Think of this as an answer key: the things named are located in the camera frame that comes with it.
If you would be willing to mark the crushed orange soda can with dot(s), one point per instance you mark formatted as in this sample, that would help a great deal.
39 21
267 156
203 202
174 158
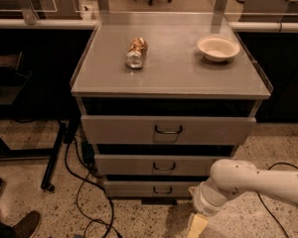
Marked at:
136 54

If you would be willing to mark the grey middle drawer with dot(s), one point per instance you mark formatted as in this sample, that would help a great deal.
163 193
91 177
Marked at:
141 165

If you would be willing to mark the white horizontal rail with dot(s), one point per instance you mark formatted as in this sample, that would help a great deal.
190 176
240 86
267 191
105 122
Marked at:
252 27

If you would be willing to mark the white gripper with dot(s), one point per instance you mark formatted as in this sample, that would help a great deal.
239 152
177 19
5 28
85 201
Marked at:
205 204

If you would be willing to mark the grey bottom drawer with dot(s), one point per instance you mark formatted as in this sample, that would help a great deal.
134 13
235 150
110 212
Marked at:
149 188

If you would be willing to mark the black table frame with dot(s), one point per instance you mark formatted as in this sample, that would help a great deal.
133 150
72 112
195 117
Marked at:
12 82

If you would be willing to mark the grey drawer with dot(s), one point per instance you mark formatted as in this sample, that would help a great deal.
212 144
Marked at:
149 188
141 165
105 129

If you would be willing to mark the grey drawer cabinet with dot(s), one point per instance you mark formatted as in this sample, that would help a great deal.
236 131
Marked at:
175 80

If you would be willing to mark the grey top drawer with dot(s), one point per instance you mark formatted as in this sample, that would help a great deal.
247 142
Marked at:
105 129

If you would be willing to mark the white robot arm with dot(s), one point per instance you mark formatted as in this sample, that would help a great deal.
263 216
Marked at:
231 178

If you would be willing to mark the white paper bowl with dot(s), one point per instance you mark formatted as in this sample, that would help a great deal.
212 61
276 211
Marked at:
217 48

